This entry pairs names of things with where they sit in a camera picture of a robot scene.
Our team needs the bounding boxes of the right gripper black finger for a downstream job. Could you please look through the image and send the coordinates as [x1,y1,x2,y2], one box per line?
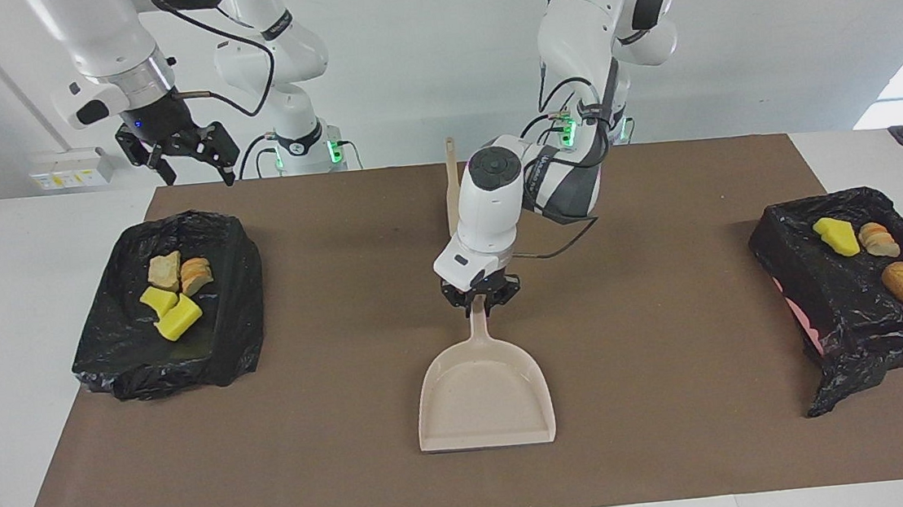
[167,120,243,192]
[114,120,178,191]

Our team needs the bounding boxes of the white wall conduit pipe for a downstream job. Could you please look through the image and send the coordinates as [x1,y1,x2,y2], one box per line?
[0,0,76,160]

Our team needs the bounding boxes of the brown table mat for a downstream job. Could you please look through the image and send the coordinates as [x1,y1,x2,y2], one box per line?
[0,122,903,507]

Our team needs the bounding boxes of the yellow sponge green backing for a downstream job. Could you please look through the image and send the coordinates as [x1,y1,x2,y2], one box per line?
[813,215,861,261]

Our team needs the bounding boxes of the right black garbage bag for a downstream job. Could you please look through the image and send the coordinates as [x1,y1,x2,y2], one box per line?
[59,204,274,407]

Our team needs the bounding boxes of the small yellow sponge piece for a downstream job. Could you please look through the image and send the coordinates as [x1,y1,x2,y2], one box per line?
[138,283,181,321]

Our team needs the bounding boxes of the white wall socket box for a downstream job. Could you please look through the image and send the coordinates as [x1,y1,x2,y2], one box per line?
[28,145,120,194]

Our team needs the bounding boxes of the left black garbage bag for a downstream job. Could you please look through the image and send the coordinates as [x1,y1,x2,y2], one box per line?
[744,182,903,423]

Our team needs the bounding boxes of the black base cable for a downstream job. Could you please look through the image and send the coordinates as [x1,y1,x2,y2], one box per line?
[519,111,564,140]
[235,133,282,181]

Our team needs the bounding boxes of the black garbage bag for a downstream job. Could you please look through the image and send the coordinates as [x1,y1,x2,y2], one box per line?
[59,204,274,407]
[744,182,903,423]

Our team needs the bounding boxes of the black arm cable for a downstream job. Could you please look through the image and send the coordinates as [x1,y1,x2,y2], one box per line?
[496,52,624,263]
[151,0,281,126]

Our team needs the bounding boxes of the notched yellow sponge piece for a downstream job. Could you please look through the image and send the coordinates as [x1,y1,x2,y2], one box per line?
[152,292,206,343]

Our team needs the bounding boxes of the beige plastic dustpan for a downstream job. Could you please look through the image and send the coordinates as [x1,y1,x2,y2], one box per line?
[407,290,559,456]

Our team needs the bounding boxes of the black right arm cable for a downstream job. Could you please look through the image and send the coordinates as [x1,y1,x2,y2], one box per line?
[151,0,281,126]

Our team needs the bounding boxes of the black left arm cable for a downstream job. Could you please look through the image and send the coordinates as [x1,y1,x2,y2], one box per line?
[496,52,624,263]

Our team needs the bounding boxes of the small beige sponge scrap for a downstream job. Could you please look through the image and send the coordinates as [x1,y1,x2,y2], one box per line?
[857,220,902,262]

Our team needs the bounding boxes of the beige brush black bristles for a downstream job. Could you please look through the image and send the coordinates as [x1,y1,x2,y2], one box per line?
[441,136,466,238]

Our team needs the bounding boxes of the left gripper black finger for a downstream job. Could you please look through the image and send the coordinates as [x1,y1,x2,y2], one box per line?
[484,273,524,318]
[441,280,476,319]

